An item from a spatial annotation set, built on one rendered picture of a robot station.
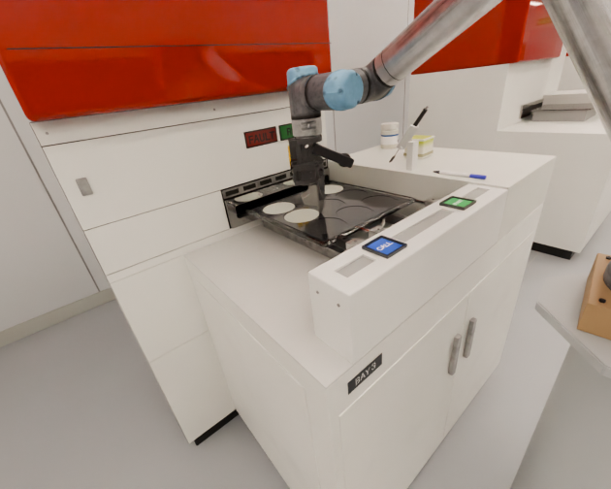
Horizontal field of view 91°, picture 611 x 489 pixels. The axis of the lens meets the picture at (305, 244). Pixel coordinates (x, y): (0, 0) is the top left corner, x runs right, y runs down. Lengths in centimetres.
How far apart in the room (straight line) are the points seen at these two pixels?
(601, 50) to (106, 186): 89
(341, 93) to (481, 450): 128
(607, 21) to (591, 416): 65
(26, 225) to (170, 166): 162
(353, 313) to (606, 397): 50
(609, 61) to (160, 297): 101
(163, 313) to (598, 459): 108
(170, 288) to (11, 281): 164
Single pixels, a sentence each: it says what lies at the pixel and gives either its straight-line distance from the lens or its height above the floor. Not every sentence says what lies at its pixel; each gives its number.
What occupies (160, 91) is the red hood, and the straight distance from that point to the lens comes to 85.
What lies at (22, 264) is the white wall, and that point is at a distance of 250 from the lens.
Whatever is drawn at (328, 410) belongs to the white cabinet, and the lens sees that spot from 55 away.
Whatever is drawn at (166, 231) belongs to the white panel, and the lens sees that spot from 93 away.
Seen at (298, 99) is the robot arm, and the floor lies 120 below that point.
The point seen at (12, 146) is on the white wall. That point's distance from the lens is 236.
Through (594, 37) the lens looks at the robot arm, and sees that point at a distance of 48.
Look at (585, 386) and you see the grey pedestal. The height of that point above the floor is 68.
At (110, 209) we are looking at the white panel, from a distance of 89.
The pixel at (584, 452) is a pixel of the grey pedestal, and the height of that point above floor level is 53.
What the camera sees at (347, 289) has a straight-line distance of 44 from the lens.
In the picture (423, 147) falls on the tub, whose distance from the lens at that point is 112.
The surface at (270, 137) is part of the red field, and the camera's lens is 103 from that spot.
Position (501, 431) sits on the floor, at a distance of 153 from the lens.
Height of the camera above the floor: 122
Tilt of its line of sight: 28 degrees down
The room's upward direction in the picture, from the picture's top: 7 degrees counter-clockwise
